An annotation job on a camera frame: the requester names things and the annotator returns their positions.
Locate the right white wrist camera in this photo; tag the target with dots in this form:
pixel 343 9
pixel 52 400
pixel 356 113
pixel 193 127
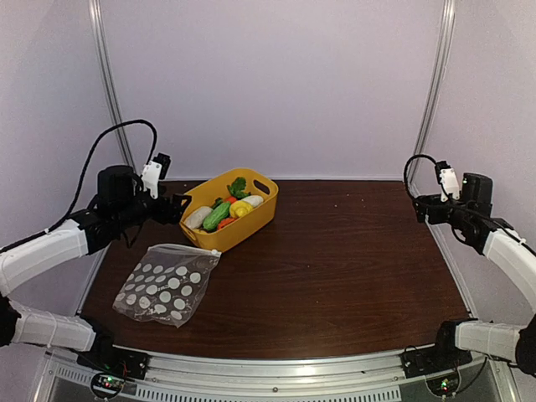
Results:
pixel 446 177

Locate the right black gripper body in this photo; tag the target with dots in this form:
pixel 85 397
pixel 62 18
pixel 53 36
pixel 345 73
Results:
pixel 436 217

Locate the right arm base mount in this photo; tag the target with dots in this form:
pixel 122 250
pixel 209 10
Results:
pixel 418 362

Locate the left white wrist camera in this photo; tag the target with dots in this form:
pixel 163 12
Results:
pixel 153 172

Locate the yellow toy squash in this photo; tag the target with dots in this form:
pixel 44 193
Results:
pixel 239 209

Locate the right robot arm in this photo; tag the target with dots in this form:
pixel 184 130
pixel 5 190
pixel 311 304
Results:
pixel 466 206

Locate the white toy radish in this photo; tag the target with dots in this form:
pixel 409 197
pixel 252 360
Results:
pixel 254 200

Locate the front aluminium rail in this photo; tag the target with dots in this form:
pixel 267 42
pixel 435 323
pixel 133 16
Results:
pixel 368 377

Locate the light green toy gourd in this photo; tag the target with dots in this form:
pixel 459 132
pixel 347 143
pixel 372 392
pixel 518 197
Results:
pixel 220 213

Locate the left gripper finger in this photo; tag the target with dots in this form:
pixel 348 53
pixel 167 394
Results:
pixel 173 217
pixel 180 200

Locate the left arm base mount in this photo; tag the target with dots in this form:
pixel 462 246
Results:
pixel 123 363

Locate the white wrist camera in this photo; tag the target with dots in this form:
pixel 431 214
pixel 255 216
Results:
pixel 446 177
pixel 153 172

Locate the right circuit board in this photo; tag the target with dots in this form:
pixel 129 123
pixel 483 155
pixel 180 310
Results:
pixel 443 386

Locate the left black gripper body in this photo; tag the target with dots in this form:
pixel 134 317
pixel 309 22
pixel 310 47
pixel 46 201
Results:
pixel 133 213

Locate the right aluminium frame post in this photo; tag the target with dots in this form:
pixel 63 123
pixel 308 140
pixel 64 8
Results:
pixel 443 49

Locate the yellow plastic basket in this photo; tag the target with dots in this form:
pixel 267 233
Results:
pixel 205 194

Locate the left aluminium frame post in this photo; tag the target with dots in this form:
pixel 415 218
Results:
pixel 99 33

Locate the orange toy carrot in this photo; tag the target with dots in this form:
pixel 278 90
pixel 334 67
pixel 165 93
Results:
pixel 236 192

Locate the left circuit board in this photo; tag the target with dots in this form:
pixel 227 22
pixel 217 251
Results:
pixel 106 386

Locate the dotted clear zip bag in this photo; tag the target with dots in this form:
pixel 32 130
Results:
pixel 167 285

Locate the circuit board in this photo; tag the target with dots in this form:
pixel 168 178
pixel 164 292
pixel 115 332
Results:
pixel 106 386
pixel 443 386

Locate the aluminium frame post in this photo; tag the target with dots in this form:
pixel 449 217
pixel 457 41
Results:
pixel 99 33
pixel 443 49

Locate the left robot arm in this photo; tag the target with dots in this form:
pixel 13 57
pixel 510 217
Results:
pixel 123 200

